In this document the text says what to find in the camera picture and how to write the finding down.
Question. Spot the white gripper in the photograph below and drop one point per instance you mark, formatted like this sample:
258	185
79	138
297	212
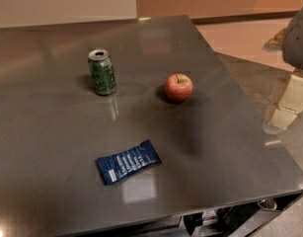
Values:
297	39

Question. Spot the green soda can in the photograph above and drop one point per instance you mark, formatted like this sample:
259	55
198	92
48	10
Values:
102	71

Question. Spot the red apple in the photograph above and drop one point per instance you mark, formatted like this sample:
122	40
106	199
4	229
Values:
178	87

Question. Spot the blue snack wrapper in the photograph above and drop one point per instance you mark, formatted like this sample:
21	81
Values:
124	164

